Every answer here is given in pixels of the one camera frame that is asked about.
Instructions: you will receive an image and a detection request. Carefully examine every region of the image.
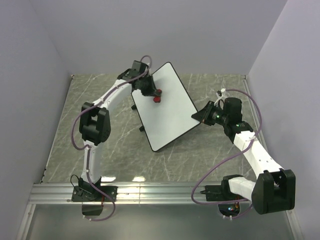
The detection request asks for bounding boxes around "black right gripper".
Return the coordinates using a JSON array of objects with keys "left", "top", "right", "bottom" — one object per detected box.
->
[{"left": 191, "top": 101, "right": 229, "bottom": 127}]

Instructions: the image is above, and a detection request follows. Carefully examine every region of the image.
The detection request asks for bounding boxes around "aluminium mounting rail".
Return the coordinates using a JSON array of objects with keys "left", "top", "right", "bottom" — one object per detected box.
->
[{"left": 29, "top": 183, "right": 258, "bottom": 205}]

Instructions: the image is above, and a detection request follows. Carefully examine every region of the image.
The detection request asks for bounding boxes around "red black whiteboard eraser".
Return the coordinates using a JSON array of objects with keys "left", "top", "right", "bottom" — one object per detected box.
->
[{"left": 153, "top": 96, "right": 161, "bottom": 103}]

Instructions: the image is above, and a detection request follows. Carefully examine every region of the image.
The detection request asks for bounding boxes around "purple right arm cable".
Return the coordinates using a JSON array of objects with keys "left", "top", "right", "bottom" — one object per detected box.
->
[{"left": 191, "top": 88, "right": 263, "bottom": 221}]

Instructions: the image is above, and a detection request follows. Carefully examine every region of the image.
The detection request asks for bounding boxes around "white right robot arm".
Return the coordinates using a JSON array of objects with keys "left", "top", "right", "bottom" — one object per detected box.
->
[{"left": 191, "top": 97, "right": 296, "bottom": 215}]

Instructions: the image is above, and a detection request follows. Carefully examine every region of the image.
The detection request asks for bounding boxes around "white whiteboard black frame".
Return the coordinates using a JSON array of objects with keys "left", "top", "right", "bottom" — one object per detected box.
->
[{"left": 131, "top": 62, "right": 200, "bottom": 152}]

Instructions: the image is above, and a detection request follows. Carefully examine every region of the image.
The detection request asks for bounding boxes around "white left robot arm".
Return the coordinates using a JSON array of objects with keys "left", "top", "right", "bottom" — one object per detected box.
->
[{"left": 70, "top": 60, "right": 162, "bottom": 203}]

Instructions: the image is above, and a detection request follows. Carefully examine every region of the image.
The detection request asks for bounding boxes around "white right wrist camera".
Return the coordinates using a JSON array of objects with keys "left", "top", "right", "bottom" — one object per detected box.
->
[{"left": 214, "top": 88, "right": 227, "bottom": 108}]

